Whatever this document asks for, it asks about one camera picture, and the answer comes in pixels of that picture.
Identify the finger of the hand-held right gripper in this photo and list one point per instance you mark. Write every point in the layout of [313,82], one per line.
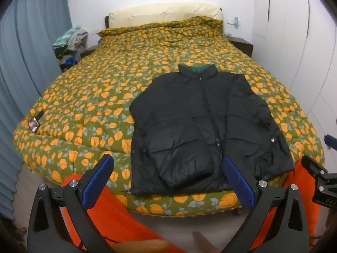
[313,164]
[331,140]

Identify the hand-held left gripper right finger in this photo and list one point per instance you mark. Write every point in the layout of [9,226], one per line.
[238,187]

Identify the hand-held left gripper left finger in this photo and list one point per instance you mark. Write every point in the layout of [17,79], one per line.
[98,181]

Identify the black puffer jacket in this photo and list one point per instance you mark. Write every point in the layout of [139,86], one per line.
[184,123]

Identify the orange fleece garment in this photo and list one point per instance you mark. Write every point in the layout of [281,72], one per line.
[118,216]

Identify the person's bare foot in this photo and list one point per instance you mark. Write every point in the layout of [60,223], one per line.
[204,242]

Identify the green orange floral quilt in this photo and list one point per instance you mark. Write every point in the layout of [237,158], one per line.
[92,97]

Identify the small black phone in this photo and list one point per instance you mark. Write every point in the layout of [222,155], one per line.
[33,123]

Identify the white wardrobe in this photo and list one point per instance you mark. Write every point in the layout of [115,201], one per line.
[297,31]

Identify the blue cloth item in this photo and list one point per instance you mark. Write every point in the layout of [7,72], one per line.
[70,62]

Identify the dark nightstand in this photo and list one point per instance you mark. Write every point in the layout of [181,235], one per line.
[243,44]

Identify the blue curtain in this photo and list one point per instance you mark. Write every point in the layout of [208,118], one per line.
[26,58]

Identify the grey patterned cloth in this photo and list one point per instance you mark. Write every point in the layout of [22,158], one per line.
[79,38]

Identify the teal checked cloth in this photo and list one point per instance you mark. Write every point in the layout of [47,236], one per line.
[64,38]

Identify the light blue plug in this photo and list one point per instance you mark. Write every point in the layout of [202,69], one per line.
[237,22]

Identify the dark wooden headboard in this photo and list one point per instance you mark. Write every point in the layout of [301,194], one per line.
[107,22]

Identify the cream pillow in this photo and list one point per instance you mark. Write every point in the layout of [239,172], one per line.
[163,11]

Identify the white wall socket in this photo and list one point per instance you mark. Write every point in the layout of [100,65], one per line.
[230,20]

